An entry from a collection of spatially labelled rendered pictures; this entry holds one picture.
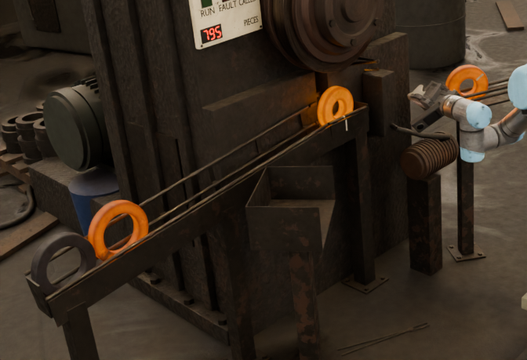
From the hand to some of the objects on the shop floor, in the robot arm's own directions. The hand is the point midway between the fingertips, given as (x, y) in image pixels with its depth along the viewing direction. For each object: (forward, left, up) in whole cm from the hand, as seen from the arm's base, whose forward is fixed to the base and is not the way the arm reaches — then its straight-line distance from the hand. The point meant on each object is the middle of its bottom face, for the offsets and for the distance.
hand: (409, 98), depth 271 cm
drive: (+131, +19, -82) cm, 156 cm away
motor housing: (-1, -14, -74) cm, 76 cm away
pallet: (+208, +3, -86) cm, 226 cm away
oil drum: (+174, -228, -84) cm, 298 cm away
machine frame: (+55, +20, -78) cm, 97 cm away
